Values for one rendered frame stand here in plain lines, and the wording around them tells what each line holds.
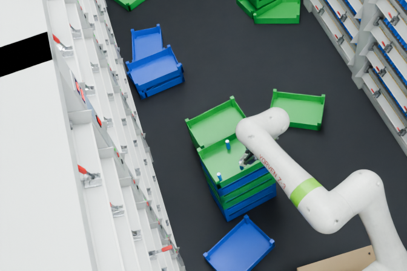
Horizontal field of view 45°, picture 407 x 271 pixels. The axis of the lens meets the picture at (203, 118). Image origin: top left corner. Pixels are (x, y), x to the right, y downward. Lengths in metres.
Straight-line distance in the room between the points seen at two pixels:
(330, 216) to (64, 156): 0.97
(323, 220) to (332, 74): 1.59
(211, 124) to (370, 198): 1.25
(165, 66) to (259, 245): 1.28
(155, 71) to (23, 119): 2.15
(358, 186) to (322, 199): 0.13
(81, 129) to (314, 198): 0.80
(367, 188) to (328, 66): 1.55
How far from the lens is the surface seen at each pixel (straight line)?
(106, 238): 1.14
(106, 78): 2.14
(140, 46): 3.43
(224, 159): 2.35
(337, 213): 1.68
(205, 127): 2.74
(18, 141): 1.03
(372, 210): 1.78
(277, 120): 1.90
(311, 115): 2.94
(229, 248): 2.60
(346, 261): 2.23
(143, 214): 1.77
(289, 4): 3.52
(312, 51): 3.23
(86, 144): 1.26
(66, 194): 0.93
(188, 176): 2.79
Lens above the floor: 2.45
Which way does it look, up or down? 56 degrees down
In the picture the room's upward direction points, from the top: 15 degrees counter-clockwise
